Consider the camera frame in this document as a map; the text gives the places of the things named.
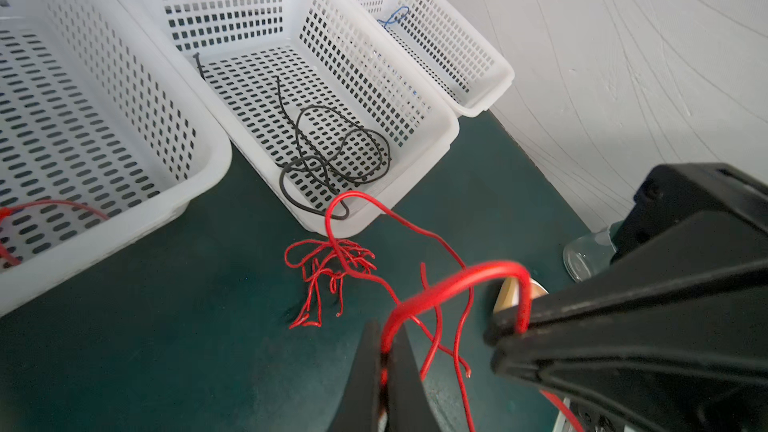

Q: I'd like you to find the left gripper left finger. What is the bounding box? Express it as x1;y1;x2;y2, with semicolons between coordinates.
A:
327;320;381;432

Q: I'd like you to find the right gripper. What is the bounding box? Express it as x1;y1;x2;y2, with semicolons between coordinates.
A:
484;164;767;431

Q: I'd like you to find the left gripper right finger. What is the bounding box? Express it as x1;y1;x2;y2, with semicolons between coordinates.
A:
381;328;440;432

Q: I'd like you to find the black cable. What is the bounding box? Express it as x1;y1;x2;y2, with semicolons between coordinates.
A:
191;52;392;221

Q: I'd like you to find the blue cable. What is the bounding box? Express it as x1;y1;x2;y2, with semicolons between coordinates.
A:
376;5;412;30

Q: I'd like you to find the middle white perforated basket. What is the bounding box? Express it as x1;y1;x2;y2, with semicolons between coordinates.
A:
119;0;459;237

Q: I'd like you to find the white perforated basket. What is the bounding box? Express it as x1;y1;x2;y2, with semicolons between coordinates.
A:
1;0;232;313
119;0;459;237
354;0;514;117

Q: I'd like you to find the right white perforated basket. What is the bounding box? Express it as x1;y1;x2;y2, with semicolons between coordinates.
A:
354;0;514;117

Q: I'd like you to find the left white perforated basket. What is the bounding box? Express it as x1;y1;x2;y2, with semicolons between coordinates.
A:
1;0;232;313

